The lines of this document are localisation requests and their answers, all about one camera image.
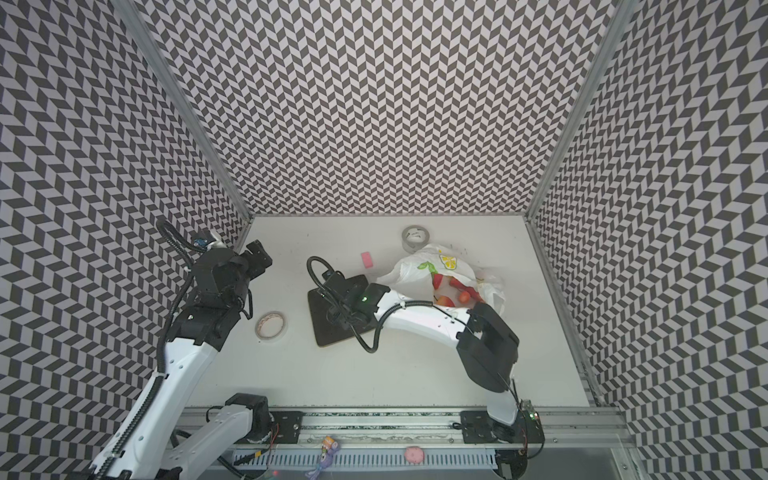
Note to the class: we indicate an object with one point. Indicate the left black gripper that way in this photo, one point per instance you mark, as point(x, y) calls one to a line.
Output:
point(245, 259)

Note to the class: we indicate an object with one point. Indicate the white plastic bag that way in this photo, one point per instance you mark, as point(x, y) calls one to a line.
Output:
point(464, 283)

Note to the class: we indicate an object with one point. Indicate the black square tray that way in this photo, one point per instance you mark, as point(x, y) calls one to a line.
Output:
point(326, 321)

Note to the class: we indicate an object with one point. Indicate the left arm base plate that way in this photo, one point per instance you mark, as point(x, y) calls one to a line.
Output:
point(286, 426)

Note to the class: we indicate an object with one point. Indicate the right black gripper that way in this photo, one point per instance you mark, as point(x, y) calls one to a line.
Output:
point(335, 285)

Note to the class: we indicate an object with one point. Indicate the beige tape roll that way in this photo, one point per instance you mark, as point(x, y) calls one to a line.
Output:
point(271, 327)

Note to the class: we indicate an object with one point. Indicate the peach fake apple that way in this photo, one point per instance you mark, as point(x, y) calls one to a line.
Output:
point(445, 301)

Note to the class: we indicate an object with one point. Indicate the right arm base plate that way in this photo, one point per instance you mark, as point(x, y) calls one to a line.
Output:
point(478, 428)

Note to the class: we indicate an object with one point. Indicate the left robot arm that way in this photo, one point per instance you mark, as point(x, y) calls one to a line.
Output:
point(190, 339)

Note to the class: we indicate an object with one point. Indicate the pink round toy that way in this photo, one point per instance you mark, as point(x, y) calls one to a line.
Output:
point(414, 455)

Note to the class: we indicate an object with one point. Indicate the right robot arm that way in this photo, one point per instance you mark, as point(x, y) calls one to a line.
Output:
point(486, 346)

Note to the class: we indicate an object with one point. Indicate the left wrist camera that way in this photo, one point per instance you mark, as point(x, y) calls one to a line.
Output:
point(205, 240)

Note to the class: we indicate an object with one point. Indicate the red fake strawberry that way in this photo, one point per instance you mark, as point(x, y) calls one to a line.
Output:
point(437, 280)

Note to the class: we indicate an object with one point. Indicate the purple toy figure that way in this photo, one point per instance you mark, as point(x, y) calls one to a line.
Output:
point(329, 449)

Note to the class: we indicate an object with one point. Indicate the grey tape roll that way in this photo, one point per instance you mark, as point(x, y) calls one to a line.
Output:
point(414, 238)

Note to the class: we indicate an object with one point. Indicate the pink eraser block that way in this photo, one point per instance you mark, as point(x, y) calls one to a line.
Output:
point(367, 260)

